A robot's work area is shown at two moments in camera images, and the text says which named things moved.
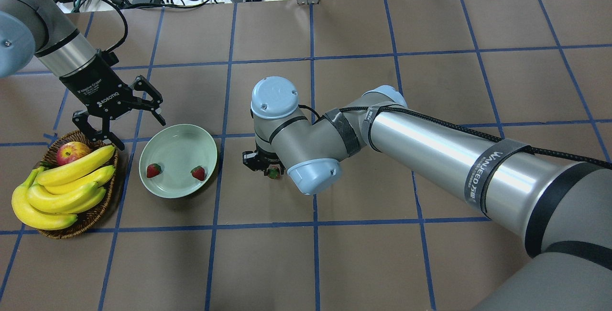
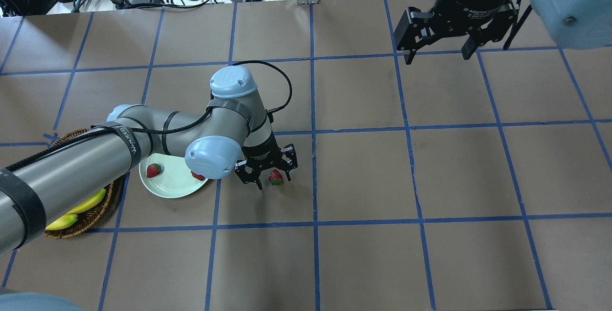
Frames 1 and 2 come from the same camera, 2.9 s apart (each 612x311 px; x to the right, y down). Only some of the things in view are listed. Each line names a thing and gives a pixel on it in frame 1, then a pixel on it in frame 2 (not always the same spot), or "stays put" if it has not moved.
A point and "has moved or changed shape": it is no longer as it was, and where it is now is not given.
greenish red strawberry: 273,172 has moved or changed shape
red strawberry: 198,172 stays put
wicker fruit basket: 85,220 stays put
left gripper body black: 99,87 → 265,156
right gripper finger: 252,160 → 416,28
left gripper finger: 80,118 → 248,174
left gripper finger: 140,84 → 289,153
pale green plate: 178,149 stays put
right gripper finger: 281,167 → 494,31
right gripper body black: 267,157 → 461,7
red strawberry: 153,170 stays put
